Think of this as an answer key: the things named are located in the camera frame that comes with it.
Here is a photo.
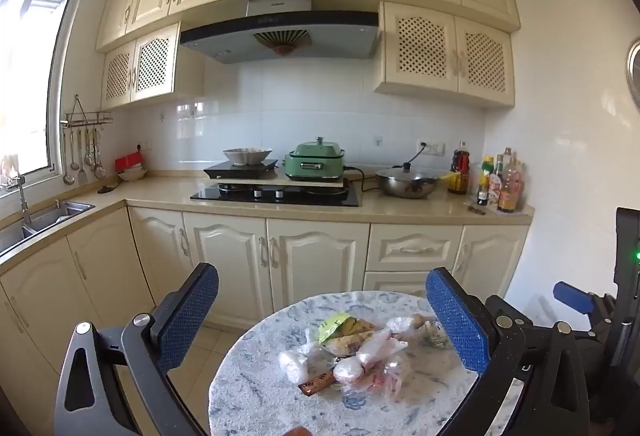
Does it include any black glass range hood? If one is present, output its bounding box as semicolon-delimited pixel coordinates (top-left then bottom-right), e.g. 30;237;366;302
179;0;380;65

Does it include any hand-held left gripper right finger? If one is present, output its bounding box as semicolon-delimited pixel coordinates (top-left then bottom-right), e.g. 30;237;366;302
425;267;591;436

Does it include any red label sauce bottle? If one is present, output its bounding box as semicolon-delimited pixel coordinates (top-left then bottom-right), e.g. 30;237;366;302
491;155;507;209

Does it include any brown orange wrapper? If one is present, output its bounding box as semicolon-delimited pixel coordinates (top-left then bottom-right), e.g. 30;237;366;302
298;373;337;398

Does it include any round silver wall fixture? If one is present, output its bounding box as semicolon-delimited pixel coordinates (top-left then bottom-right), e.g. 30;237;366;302
626;38;640;109

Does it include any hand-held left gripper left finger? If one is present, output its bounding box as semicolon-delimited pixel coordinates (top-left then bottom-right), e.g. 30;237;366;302
54;262;221;436

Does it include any black power cable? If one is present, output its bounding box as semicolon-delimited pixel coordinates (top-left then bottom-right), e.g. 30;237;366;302
344;148;426;193

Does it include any green label sauce bottle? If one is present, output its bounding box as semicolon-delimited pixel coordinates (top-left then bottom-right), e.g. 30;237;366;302
476;156;496;207

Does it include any blue white table cloth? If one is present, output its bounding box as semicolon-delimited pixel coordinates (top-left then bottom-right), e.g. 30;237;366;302
208;290;526;436

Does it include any row of hanging metal utensils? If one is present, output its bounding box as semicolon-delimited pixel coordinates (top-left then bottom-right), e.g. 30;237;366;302
62;126;108;187

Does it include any red bowl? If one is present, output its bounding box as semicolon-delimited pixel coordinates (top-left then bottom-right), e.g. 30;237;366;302
115;152;146;172

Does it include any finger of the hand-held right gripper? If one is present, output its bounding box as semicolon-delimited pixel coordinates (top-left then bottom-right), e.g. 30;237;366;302
553;281;618;342

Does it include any white silver packet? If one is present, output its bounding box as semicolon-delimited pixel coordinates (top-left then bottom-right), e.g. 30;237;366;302
424;322;449;350

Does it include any stainless steel sink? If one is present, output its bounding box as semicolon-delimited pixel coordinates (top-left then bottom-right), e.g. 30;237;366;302
0;200;96;257

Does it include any black glass gas hob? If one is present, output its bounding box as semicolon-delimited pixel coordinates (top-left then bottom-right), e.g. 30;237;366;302
190;183;361;208

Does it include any metal wall utensil rack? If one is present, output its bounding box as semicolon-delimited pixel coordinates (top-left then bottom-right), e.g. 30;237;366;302
61;94;114;127

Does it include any light wooden board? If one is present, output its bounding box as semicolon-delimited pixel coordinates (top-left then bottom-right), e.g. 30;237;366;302
220;176;351;191

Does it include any large dark soy sauce bottle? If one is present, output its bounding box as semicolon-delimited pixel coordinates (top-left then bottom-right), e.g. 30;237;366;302
447;142;472;195

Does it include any metal sink faucet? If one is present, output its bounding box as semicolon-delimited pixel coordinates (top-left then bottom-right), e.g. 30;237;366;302
0;175;32;223

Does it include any green electric cooker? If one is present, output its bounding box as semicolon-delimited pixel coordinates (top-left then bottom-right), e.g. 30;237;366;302
284;136;347;182

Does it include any crumpled white plastic wrap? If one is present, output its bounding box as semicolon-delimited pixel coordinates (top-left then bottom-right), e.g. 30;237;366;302
387;315;416;342
332;357;367;386
278;347;315;383

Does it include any black induction cooker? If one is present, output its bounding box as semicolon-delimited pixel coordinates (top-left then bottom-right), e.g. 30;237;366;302
203;159;279;179

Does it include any pink print plastic bag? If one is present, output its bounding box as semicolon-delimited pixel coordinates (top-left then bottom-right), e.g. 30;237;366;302
345;356;412;401

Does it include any beige stone countertop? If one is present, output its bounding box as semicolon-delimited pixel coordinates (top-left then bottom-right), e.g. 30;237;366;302
0;171;535;273

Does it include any stainless steel wok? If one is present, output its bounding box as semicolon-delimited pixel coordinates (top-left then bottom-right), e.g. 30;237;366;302
375;161;463;200

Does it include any clear plastic bag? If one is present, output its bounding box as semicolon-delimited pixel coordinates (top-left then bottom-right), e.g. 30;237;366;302
356;328;410;367

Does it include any kitchen window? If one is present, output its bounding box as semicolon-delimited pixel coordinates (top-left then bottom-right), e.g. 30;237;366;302
0;0;76;197

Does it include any cream lattice door wall cabinet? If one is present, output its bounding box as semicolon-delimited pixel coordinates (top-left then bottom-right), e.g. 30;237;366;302
101;22;206;111
372;1;516;108

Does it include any green snack packet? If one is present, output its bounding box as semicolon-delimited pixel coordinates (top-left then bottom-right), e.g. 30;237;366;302
319;312;355;346

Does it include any clear yellow snack bag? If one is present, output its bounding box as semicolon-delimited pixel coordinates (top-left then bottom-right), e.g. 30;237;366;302
325;320;392;358

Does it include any metal mixing bowl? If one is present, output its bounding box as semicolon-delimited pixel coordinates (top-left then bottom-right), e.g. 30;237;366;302
222;147;273;166

